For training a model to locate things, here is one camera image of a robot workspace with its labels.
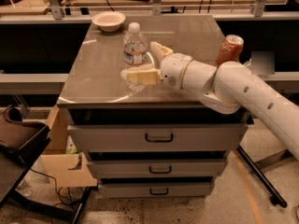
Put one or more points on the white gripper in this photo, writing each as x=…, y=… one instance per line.
x=173, y=70

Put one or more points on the clear plastic water bottle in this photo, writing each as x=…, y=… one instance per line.
x=135, y=47

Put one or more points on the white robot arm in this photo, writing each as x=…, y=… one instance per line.
x=224, y=89

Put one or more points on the white paper bowl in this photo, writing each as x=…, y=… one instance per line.
x=109, y=21

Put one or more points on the grey drawer cabinet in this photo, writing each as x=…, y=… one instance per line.
x=95, y=94

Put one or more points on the orange soda can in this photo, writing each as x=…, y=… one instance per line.
x=230, y=49

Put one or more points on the top grey drawer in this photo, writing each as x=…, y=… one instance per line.
x=206, y=137

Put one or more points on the grey drawer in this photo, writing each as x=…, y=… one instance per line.
x=156, y=190
x=156, y=168
x=206, y=137

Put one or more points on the middle grey drawer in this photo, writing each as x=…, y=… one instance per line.
x=156, y=168

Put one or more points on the bottom grey drawer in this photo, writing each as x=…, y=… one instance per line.
x=156, y=190

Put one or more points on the cardboard piece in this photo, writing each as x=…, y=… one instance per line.
x=69, y=170

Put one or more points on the dark brown chair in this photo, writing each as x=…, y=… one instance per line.
x=21, y=143

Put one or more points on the black stand leg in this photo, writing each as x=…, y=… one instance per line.
x=257, y=166

